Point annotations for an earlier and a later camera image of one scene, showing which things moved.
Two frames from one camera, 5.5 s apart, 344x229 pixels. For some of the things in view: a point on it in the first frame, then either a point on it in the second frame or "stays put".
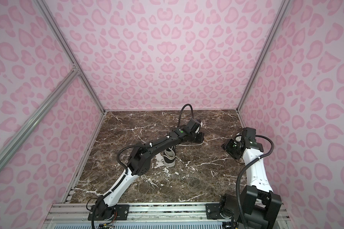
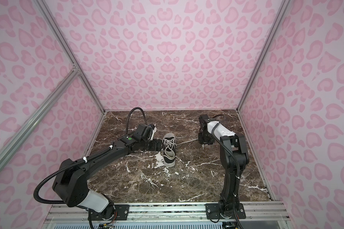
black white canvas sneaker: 169,157 stays put
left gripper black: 201,138 -> 155,147
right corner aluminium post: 283,7 stays put
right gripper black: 228,145 -> 202,141
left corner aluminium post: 48,16 stays put
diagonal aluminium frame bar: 4,151 stays put
